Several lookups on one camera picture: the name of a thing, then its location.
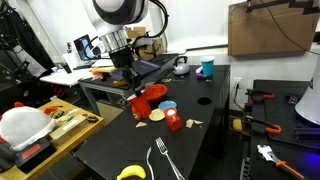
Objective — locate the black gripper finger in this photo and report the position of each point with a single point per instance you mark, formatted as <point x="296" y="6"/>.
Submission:
<point x="132" y="90"/>
<point x="139" y="87"/>

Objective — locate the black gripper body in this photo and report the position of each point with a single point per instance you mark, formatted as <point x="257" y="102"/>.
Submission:
<point x="123" y="60"/>

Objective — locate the red plastic cup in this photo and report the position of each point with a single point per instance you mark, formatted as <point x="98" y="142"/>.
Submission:
<point x="141" y="106"/>

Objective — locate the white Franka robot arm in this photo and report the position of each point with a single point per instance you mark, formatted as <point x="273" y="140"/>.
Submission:
<point x="116" y="13"/>

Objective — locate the translucent red cup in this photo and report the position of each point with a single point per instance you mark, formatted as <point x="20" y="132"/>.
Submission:
<point x="173" y="122"/>

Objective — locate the light blue plastic cup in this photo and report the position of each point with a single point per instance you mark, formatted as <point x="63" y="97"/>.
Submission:
<point x="207" y="67"/>

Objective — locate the red bowl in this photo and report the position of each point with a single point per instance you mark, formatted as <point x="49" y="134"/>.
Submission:
<point x="156" y="91"/>

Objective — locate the blue plastic bin lid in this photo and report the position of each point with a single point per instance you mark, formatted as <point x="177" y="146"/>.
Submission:
<point x="145" y="68"/>

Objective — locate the plain cardboard box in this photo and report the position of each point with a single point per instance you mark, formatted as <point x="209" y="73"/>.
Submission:
<point x="135" y="32"/>

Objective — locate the cardboard box with black smile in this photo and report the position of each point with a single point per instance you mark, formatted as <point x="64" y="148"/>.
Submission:
<point x="152" y="49"/>

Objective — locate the small pale yellow plate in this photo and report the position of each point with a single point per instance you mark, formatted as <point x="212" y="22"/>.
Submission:
<point x="156" y="115"/>

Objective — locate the small blue plate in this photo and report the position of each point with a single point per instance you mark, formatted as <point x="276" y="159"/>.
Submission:
<point x="167" y="104"/>

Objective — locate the triangular cardboard scrap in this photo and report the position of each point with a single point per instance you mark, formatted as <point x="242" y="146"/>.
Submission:
<point x="141" y="124"/>

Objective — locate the open laptop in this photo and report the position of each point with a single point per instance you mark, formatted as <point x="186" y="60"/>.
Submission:
<point x="83" y="46"/>

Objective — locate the white table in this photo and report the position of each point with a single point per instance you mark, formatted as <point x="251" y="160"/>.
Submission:
<point x="66" y="77"/>

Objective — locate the purple glitter toy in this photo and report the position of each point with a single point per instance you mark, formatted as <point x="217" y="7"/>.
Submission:
<point x="199" y="76"/>

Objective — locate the yellow wooden table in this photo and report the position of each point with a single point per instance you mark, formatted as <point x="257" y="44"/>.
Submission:
<point x="85" y="130"/>

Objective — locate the small cardboard scrap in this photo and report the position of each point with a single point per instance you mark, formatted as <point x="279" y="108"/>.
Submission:
<point x="198" y="122"/>
<point x="189" y="123"/>

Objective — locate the white tube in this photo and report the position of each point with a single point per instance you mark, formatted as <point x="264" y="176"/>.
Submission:
<point x="199" y="69"/>

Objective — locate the silver fork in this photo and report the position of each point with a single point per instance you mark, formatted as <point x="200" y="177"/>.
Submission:
<point x="165" y="151"/>

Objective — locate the silver spoon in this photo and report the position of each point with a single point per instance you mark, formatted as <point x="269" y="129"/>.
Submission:
<point x="149" y="163"/>

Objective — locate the beige box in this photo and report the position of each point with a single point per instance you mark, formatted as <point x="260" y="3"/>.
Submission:
<point x="68" y="129"/>

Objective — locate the yellow toy banana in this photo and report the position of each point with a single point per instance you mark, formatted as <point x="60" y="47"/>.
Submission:
<point x="131" y="172"/>

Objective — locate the small orange object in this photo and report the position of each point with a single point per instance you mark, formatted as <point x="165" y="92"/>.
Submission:
<point x="50" y="109"/>

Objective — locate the yellow sponge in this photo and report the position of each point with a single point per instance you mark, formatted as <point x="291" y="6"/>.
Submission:
<point x="237" y="125"/>

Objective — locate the white cloth covered dome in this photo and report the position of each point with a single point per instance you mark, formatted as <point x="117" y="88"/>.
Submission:
<point x="23" y="125"/>

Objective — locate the black clamp with orange tip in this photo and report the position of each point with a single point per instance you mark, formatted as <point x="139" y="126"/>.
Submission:
<point x="258" y="94"/>

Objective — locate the black flat case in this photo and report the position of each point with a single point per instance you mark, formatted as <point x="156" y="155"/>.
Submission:
<point x="28" y="154"/>

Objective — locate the black clamp with orange hook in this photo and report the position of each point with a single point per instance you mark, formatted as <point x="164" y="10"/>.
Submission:
<point x="266" y="126"/>

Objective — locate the large cardboard panel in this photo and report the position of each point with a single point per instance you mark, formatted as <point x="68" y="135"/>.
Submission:
<point x="270" y="30"/>

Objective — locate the black perforated robot table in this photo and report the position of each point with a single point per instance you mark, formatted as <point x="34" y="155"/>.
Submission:
<point x="286" y="146"/>

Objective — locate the white wall outlet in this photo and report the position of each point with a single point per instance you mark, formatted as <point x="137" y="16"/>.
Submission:
<point x="237" y="82"/>

